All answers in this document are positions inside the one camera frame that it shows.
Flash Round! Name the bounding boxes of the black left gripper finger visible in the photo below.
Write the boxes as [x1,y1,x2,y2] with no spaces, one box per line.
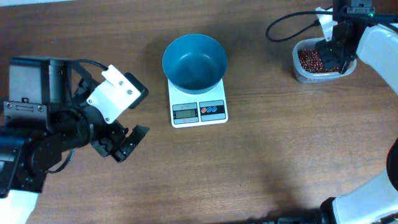
[111,125,150,162]
[73,79,96,106]

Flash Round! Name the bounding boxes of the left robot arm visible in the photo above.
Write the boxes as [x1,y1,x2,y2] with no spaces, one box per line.
[1,56,149,223]

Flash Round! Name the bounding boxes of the white digital kitchen scale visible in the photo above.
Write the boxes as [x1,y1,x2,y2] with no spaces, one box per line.
[168,80,229,128]

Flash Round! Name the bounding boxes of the teal plastic bowl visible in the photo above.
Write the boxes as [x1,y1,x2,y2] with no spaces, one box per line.
[162,34,228,95]

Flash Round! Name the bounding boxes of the red adzuki beans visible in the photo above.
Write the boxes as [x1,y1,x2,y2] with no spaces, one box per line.
[297,49,339,73]

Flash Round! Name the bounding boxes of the clear plastic food container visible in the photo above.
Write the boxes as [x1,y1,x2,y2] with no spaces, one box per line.
[292,37,357,83]

